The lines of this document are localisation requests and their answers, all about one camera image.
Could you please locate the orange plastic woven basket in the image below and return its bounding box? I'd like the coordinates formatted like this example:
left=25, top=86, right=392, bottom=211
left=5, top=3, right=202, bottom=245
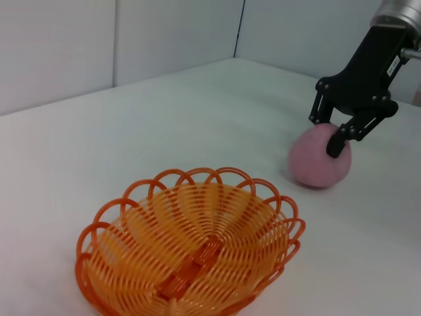
left=74, top=167, right=307, bottom=316

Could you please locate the pink peach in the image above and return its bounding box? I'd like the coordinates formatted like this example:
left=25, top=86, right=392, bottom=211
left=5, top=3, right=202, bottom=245
left=288, top=124, right=353, bottom=188

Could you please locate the silver cable connector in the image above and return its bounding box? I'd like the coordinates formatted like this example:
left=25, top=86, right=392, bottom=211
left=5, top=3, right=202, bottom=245
left=399, top=47, right=421, bottom=62

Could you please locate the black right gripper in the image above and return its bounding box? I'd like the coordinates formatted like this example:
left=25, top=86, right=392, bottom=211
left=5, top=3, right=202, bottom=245
left=308, top=26, right=414, bottom=158

